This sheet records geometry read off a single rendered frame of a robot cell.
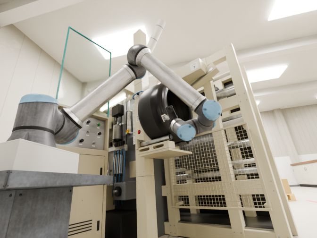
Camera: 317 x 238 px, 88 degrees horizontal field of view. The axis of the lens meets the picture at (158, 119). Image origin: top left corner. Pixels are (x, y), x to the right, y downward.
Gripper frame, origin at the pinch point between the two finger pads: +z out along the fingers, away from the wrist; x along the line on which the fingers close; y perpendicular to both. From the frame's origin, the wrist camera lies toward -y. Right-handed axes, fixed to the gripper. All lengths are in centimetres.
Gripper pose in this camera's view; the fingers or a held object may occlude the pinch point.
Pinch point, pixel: (167, 114)
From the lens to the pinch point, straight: 120.5
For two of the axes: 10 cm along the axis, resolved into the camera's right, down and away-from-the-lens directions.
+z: -2.2, -2.3, 9.5
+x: 9.1, -3.9, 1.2
